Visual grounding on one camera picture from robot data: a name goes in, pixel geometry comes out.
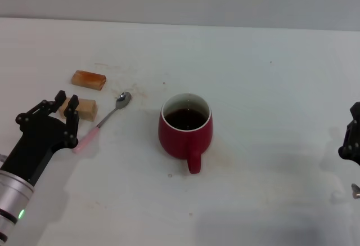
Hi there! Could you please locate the pink handled metal spoon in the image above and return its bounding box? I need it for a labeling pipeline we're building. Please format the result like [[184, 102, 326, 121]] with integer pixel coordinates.
[[72, 91, 132, 154]]

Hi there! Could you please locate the dark coffee liquid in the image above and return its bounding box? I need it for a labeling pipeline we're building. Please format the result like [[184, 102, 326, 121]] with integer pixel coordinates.
[[164, 108, 208, 131]]

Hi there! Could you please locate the red ceramic mug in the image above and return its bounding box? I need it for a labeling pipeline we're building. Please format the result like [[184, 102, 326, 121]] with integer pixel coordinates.
[[157, 93, 214, 175]]

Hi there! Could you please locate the orange stained wooden block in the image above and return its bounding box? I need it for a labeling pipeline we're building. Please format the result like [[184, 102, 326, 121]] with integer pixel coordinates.
[[70, 70, 107, 91]]

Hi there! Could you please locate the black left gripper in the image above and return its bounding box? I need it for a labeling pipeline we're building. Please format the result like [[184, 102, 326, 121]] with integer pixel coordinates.
[[0, 90, 80, 187]]

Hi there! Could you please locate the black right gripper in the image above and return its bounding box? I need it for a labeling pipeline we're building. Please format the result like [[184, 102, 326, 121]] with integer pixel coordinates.
[[338, 102, 360, 166]]

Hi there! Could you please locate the plain wooden block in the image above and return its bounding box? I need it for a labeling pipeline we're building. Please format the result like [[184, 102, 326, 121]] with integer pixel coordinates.
[[58, 97, 98, 122]]

